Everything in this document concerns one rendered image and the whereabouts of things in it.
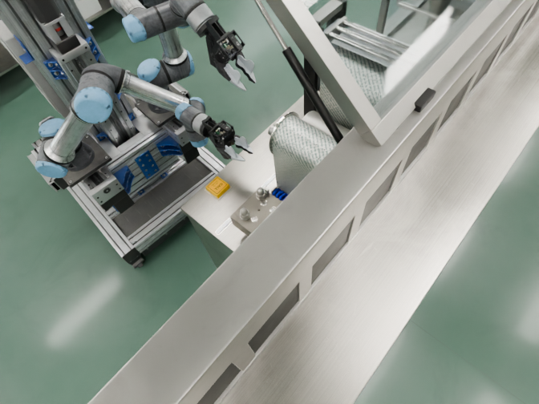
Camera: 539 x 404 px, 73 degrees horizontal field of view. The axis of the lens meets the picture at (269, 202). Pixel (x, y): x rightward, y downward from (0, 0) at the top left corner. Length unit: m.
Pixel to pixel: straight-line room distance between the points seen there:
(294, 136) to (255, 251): 0.62
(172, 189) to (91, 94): 1.17
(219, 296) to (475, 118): 0.76
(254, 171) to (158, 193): 1.06
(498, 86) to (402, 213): 0.47
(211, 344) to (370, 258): 0.38
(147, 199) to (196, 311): 1.98
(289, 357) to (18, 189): 2.85
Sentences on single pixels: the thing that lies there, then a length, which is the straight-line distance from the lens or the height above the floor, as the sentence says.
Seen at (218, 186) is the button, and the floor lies 0.92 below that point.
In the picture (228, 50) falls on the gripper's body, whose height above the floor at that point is 1.47.
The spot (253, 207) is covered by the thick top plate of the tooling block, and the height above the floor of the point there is 1.03.
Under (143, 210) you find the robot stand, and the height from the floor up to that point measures 0.21.
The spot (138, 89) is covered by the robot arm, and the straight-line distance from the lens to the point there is 1.54.
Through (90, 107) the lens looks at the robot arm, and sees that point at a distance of 1.41.
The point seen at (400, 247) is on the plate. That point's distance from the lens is 0.77.
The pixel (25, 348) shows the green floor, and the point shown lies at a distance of 2.67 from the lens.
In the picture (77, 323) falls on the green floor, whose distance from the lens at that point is 2.54.
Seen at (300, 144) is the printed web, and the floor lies 1.30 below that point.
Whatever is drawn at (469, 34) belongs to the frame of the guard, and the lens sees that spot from 0.84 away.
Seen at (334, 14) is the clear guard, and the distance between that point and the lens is 0.64.
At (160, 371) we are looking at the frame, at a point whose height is 1.65.
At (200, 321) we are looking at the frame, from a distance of 0.49.
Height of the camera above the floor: 2.12
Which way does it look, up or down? 58 degrees down
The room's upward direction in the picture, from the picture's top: 8 degrees counter-clockwise
